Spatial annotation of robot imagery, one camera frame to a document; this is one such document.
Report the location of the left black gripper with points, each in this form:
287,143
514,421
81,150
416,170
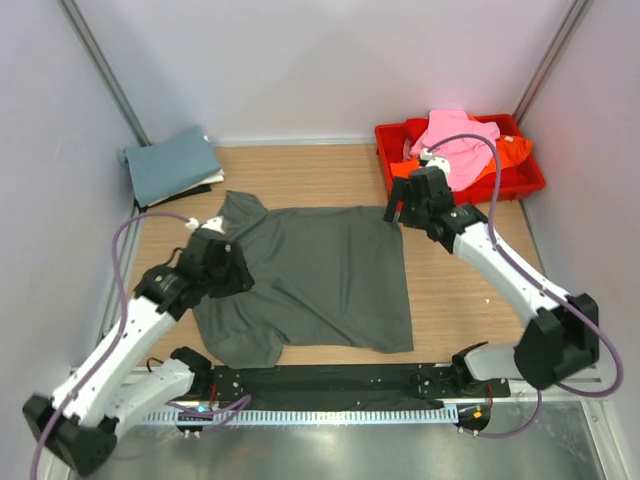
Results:
241,278

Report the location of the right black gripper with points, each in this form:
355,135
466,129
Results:
398,191

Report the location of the grey t shirt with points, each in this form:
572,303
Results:
322,276

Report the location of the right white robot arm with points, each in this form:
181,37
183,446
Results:
557,341

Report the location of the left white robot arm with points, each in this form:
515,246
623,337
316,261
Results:
81,421

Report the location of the pink t shirt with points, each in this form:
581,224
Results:
467,156

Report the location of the folded black t shirt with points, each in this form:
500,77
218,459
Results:
199,189

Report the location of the orange t shirt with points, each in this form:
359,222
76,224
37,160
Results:
513,150

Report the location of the folded blue t shirt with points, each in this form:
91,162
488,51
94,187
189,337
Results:
139,163

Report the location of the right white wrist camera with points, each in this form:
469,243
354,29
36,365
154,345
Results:
429,159

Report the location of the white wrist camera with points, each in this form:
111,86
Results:
212,225
429,159

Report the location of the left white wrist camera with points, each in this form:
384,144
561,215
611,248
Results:
212,225

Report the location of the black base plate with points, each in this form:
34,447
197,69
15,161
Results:
377,388

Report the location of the slotted cable duct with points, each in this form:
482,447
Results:
446,415

